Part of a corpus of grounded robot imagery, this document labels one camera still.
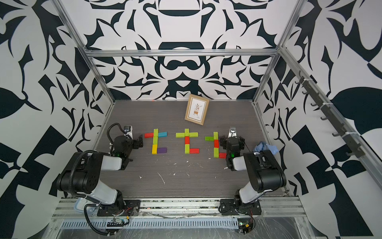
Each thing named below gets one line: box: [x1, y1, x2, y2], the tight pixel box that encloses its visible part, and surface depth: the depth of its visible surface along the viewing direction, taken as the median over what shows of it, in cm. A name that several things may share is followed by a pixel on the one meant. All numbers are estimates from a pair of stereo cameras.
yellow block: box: [151, 140, 158, 155], surface depth 96 cm
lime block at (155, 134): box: [152, 128, 159, 140], surface depth 101 cm
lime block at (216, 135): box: [213, 131, 219, 140], surface depth 101 cm
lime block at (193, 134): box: [189, 131, 199, 138], surface depth 101 cm
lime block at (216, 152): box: [213, 147, 220, 159], surface depth 95 cm
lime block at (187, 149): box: [184, 143, 191, 154], surface depth 95 cm
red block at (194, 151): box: [189, 148, 200, 154], surface depth 95 cm
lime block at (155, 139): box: [152, 133, 159, 145], surface depth 101 cm
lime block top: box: [175, 132, 186, 138], surface depth 101 cm
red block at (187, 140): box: [184, 136, 190, 145], surface depth 101 cm
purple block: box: [157, 147, 168, 154], surface depth 96 cm
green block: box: [204, 136, 215, 142], surface depth 101 cm
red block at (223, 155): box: [218, 152, 228, 159], surface depth 93 cm
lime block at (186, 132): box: [184, 128, 190, 137], surface depth 104 cm
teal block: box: [158, 131, 168, 138], surface depth 102 cm
